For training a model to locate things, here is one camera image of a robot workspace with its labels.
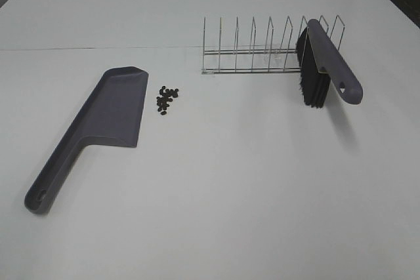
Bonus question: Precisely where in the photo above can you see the pile of coffee beans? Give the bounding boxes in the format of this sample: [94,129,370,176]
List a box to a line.
[156,86,179,115]

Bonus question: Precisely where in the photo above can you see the grey plastic dustpan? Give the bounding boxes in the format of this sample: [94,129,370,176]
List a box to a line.
[24,66,148,214]

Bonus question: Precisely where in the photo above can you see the grey brush black bristles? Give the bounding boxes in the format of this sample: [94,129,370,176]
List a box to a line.
[296,19,363,108]

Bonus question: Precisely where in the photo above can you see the metal wire dish rack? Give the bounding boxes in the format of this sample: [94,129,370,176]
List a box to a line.
[200,14,346,75]

